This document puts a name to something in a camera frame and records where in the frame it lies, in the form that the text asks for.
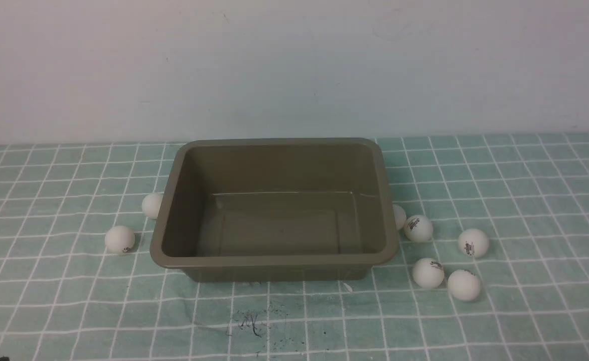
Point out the olive plastic storage bin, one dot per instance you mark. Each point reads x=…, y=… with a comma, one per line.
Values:
x=282, y=209

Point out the white ping-pong ball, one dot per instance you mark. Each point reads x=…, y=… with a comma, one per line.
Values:
x=464, y=285
x=119, y=239
x=428, y=273
x=150, y=205
x=418, y=229
x=399, y=216
x=474, y=243

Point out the green checkered tablecloth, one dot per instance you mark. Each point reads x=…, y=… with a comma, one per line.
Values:
x=64, y=296

